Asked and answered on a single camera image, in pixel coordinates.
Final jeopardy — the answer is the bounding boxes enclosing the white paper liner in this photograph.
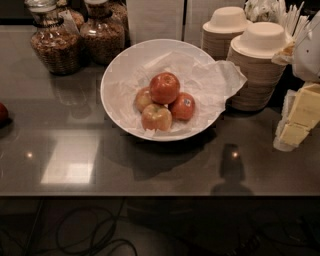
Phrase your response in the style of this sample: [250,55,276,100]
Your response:
[106,50,248,139]

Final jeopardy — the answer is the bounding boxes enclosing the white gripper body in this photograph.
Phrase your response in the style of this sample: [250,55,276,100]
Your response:
[282,89,296,118]

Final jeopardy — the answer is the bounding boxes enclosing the left glass granola jar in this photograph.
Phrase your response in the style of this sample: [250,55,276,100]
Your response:
[25,0,82,75]

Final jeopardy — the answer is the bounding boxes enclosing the back right granola jar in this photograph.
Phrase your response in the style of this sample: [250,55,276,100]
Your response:
[109,0,130,47]

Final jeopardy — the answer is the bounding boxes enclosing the front yellow-red apple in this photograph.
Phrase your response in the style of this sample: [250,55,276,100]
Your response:
[141,104,172,131]

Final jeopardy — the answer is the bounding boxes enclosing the bundle of white straws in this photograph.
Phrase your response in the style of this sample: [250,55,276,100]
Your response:
[278,0,309,38]

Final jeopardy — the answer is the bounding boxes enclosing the stack of paper bowls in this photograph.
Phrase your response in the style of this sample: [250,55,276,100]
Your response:
[227,22,289,111]
[201,6,250,60]

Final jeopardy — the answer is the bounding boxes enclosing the back left granola jar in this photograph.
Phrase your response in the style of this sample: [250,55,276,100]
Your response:
[57,0,84,29]

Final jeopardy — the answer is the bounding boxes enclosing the yellow-red apple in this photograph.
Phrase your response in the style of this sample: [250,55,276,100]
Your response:
[141,104,172,131]
[134,87,153,112]

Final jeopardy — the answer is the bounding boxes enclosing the glass granola jar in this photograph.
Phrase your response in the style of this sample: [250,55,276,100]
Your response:
[25,0,82,75]
[80,0,125,65]

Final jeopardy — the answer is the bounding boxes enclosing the black cable on floor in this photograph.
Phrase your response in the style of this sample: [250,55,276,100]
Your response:
[19,197,139,256]

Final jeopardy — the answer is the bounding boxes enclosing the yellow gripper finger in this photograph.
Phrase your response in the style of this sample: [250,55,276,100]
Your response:
[273,82,320,152]

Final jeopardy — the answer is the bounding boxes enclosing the white wrapped napkins bundle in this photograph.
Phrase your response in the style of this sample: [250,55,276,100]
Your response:
[244,0,286,23]

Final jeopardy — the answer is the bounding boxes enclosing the left yellow-red apple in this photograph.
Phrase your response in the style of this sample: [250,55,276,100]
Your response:
[134,87,153,112]

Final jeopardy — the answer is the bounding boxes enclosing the white bowl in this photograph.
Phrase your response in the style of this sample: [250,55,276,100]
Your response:
[100,38,229,143]

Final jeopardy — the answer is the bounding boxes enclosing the right glass granola jar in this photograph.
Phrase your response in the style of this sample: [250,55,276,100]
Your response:
[80,0,125,65]

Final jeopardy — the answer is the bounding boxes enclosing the right red apple with sticker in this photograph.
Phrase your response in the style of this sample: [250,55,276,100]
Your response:
[168,92,195,121]

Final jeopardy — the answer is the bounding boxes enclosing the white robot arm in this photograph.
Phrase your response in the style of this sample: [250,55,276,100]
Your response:
[272,11,320,152]

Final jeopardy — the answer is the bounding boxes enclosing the front stack of paper bowls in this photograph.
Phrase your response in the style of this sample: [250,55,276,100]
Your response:
[227,22,289,111]

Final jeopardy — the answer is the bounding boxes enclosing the rear stack of paper bowls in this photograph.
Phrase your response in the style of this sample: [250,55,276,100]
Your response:
[201,6,250,60]

